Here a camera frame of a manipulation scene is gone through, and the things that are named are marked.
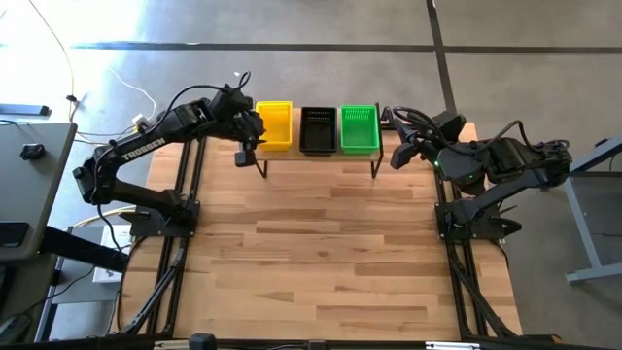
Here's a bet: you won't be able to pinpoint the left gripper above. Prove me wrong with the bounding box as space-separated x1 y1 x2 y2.
226 110 268 168

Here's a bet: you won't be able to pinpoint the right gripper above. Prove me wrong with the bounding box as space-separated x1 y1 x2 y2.
390 128 441 170

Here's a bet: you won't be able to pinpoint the yellow slotted plastic basket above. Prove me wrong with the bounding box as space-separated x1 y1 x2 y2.
255 100 294 152

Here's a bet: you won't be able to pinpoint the green slotted plastic basket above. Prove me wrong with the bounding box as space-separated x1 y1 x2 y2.
339 104 381 156

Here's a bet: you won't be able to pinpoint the black slotted plastic basket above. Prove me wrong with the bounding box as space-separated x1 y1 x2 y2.
298 106 338 156

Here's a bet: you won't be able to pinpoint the wooden shelf with black legs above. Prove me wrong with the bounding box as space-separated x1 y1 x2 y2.
253 101 385 180

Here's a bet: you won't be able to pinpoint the black triangular stand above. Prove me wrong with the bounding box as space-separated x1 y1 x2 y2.
380 105 397 131

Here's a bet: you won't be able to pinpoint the white box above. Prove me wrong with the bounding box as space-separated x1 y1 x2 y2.
91 224 132 284

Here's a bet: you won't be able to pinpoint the black desk foot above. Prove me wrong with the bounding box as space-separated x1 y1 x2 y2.
38 226 130 273

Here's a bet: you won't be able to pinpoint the black mounted box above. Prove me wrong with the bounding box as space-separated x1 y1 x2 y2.
188 332 219 350

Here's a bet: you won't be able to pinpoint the small black device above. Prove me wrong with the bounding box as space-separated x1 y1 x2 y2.
18 143 47 161

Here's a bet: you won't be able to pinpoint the grey desk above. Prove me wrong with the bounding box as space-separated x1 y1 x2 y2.
0 121 79 263

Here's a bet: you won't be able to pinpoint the black flat bar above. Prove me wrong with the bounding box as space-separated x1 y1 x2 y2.
0 102 52 118

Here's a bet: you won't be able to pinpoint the black aluminium frame rails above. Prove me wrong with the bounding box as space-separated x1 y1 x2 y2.
114 138 208 336
433 169 524 341

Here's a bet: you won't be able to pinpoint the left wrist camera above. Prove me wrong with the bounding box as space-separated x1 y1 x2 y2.
209 86 254 114

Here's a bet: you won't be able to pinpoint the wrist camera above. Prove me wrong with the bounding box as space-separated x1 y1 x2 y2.
432 111 467 143
209 86 254 114

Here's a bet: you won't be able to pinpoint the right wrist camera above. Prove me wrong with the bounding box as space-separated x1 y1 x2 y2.
432 111 467 143

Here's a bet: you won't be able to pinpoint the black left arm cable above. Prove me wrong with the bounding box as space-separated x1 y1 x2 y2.
155 70 253 127

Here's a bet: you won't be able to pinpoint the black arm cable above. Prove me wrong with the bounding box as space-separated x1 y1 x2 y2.
155 70 253 127
473 119 536 147

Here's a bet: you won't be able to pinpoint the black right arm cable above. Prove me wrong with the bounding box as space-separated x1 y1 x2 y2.
473 119 536 147

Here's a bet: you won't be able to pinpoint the white cable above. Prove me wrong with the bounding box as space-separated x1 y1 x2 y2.
107 67 159 123

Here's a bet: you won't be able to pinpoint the black frame crossbar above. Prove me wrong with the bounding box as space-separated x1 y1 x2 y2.
0 332 565 350

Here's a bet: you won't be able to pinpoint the grey metal table frame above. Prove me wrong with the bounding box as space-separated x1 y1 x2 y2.
563 135 622 286

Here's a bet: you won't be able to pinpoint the silver metal bracket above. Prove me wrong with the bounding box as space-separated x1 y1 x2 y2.
425 341 482 350

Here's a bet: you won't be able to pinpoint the yellow cable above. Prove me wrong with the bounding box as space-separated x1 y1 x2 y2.
26 0 77 123

